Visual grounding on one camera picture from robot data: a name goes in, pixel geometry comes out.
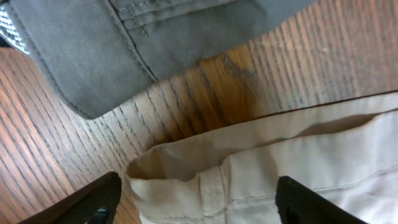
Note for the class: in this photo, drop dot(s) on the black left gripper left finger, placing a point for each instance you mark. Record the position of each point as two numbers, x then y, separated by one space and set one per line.
97 202

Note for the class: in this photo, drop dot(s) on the grey shorts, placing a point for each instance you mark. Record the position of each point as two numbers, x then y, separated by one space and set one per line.
97 54

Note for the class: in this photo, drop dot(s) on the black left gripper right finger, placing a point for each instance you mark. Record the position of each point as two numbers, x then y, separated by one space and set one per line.
299 205

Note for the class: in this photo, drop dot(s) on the beige khaki shorts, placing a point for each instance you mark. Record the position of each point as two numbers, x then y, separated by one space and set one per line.
345 152

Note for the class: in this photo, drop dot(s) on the black and blue shirt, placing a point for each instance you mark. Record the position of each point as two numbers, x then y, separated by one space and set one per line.
10 37

